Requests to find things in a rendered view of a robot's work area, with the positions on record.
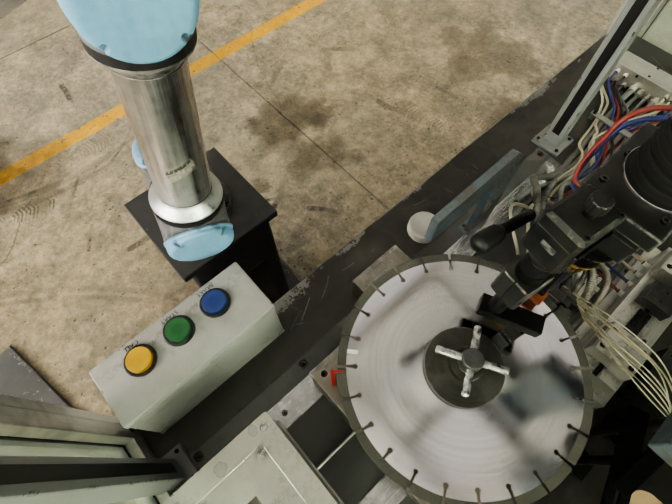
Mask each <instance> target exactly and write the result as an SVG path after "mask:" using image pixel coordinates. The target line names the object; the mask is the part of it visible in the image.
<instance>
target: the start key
mask: <svg viewBox="0 0 672 504"><path fill-rule="evenodd" d="M191 330H192V327H191V324H190V322H189V321H188V320H186V319H185V318H182V317H177V318H173V319H172V320H170V321H169V322H168V323H167V325H166V327H165V336H166V338H167V339H168V340H170V341H171V342H173V343H181V342H183V341H185V340H186V339H187V338H188V337H189V336H190V334H191Z"/></svg>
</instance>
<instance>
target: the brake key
mask: <svg viewBox="0 0 672 504"><path fill-rule="evenodd" d="M226 306H227V297H226V296H225V294H224V293H223V292H222V291H220V290H211V291H209V292H207V293H206V294H205V295H204V296H203V298H202V307H203V309H204V310H205V311H206V312H207V313H209V314H218V313H220V312H222V311H223V310H224V309H225V308H226Z"/></svg>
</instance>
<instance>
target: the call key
mask: <svg viewBox="0 0 672 504"><path fill-rule="evenodd" d="M153 358H154V356H153V353H152V351H151V350H150V349H148V348H146V347H143V346H139V347H136V348H133V349H132V350H131V351H130V352H129V353H128V354H127V356H126V359H125V365H126V367H127V369H128V370H129V371H131V372H133V373H137V374H140V373H143V372H145V371H146V370H148V369H149V368H150V366H151V365H152V363H153Z"/></svg>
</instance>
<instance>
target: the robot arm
mask: <svg viewBox="0 0 672 504"><path fill-rule="evenodd" d="M26 1H27V0H0V19H2V18H3V17H5V16H6V15H7V14H9V13H10V12H12V11H13V10H14V9H16V8H17V7H19V6H20V5H21V4H23V3H24V2H26ZM57 2H58V4H59V6H60V8H61V9H62V11H63V13H64V14H65V16H66V17H67V19H68V20H69V22H70V23H71V24H72V26H73V27H74V28H75V30H76V31H77V33H78V35H79V37H80V40H81V42H82V45H83V47H84V49H85V51H86V53H87V54H88V55H89V57H90V58H91V59H93V60H94V61H95V62H96V63H98V64H100V65H102V66H103V67H105V68H108V69H109V71H110V74H111V77H112V79H113V82H114V84H115V87H116V90H117V92H118V95H119V97H120V100H121V103H122V105H123V108H124V110H125V113H126V116H127V118H128V121H129V123H130V126H131V128H132V131H133V134H134V136H135V140H134V142H133V145H132V155H133V157H134V161H135V163H136V164H137V166H139V167H140V168H141V170H142V172H143V174H144V176H145V179H146V182H147V186H148V189H149V193H148V199H149V203H150V206H151V208H152V211H153V213H154V215H155V218H156V220H157V222H158V225H159V228H160V231H161V234H162V237H163V240H164V243H163V245H164V247H165V248H166V250H167V252H168V254H169V256H170V257H172V258H173V259H176V260H179V261H196V260H201V259H205V258H208V257H211V256H214V255H216V254H218V253H220V252H222V251H223V250H224V249H226V248H227V247H228V246H229V245H230V244H231V243H232V242H233V240H234V231H233V225H232V224H231V223H230V220H229V218H230V216H231V213H232V210H233V199H232V196H231V194H230V191H229V189H228V188H227V186H226V185H225V184H224V183H223V182H222V181H221V180H220V179H218V178H217V177H216V176H215V175H214V174H213V172H212V170H211V168H210V166H209V163H208V161H207V156H206V151H205V146H204V141H203V136H202V130H201V125H200V120H199V115H198V110H197V105H196V100H195V94H194V89H193V84H192V79H191V74H190V69H189V64H188V59H187V58H188V57H190V55H191V54H192V53H193V52H194V50H195V48H196V45H197V40H198V39H197V30H196V24H197V21H198V16H199V3H200V1H199V0H57Z"/></svg>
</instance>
